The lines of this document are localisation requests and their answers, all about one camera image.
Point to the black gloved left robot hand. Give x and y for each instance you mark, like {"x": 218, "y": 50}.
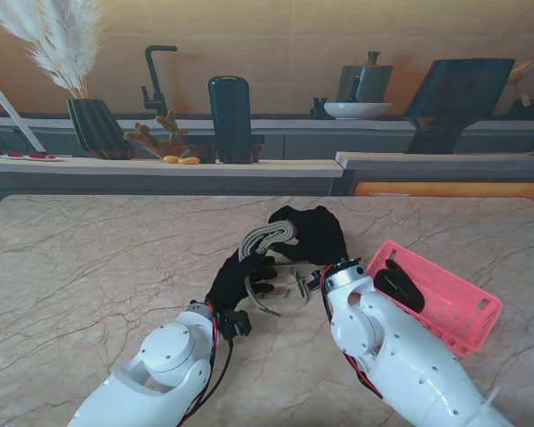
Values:
{"x": 236, "y": 280}

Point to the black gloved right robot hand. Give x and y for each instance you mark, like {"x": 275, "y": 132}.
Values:
{"x": 320, "y": 236}

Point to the beige woven belt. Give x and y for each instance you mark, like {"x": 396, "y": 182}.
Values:
{"x": 267, "y": 236}
{"x": 300, "y": 282}

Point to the dark brown woven belt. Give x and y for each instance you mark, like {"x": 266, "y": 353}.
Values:
{"x": 400, "y": 284}

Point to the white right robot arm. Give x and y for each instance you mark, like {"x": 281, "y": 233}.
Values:
{"x": 382, "y": 338}

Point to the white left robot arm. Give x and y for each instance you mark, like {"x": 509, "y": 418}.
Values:
{"x": 169, "y": 356}

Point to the pink plastic storage basket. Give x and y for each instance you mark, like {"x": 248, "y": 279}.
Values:
{"x": 463, "y": 298}

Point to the small black figurine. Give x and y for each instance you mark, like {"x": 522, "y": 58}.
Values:
{"x": 318, "y": 109}

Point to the white speckled bowl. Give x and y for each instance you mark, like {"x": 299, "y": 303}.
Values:
{"x": 356, "y": 110}

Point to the yellow lemons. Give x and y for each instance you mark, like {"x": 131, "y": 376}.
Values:
{"x": 182, "y": 159}

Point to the tall black appliance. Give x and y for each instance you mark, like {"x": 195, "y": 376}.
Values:
{"x": 230, "y": 115}

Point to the grey lidded pot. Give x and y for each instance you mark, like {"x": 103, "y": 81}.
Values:
{"x": 369, "y": 82}

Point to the green cactus plant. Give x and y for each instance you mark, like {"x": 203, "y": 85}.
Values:
{"x": 160, "y": 133}

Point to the dark angular stand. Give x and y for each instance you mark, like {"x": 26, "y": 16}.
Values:
{"x": 458, "y": 102}

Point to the dark ribbed vase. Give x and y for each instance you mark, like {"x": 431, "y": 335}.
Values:
{"x": 98, "y": 129}

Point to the black kitchen faucet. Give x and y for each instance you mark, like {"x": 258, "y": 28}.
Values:
{"x": 153, "y": 80}

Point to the plate with red food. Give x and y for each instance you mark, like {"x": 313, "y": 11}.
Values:
{"x": 31, "y": 156}

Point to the small dark container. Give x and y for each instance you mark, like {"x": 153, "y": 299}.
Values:
{"x": 531, "y": 109}

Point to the yellow wooden utensil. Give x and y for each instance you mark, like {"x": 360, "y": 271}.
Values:
{"x": 518, "y": 73}

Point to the white leaning board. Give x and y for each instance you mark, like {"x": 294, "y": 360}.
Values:
{"x": 18, "y": 120}

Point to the white pampas grass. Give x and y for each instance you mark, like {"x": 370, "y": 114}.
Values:
{"x": 58, "y": 40}

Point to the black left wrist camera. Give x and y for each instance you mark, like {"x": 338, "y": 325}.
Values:
{"x": 236, "y": 324}

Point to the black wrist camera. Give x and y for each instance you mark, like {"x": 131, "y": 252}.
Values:
{"x": 236, "y": 324}
{"x": 316, "y": 281}

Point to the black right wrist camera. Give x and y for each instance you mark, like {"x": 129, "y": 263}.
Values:
{"x": 316, "y": 281}

